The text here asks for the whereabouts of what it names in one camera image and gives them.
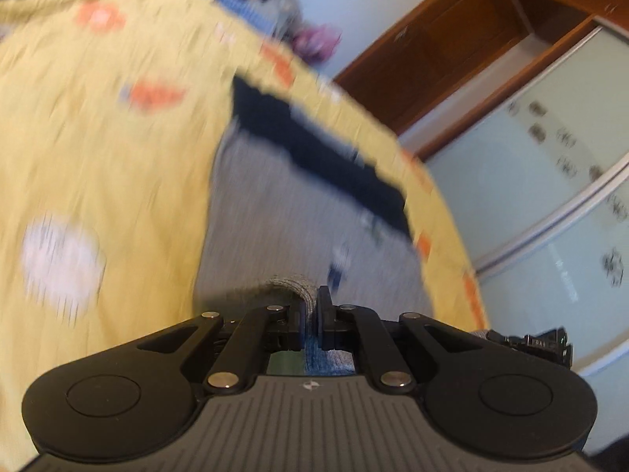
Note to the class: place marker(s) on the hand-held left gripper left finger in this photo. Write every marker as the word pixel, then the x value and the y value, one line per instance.
pixel 295 325

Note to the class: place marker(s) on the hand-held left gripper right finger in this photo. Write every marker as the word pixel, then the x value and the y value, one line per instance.
pixel 324 320

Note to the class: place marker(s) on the grey sweater with navy sleeves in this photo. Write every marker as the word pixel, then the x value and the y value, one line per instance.
pixel 275 216

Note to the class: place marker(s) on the pale floral wardrobe door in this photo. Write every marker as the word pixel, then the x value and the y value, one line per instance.
pixel 550 182

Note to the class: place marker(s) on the yellow printed quilt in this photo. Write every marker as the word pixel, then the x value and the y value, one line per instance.
pixel 123 147

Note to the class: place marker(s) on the pink plastic bag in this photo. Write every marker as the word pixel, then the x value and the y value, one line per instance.
pixel 317 42

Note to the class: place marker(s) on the brown wooden door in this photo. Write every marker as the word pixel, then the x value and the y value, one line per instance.
pixel 437 44

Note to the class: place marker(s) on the light blue knit cloth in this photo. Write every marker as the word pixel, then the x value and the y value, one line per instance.
pixel 245 7

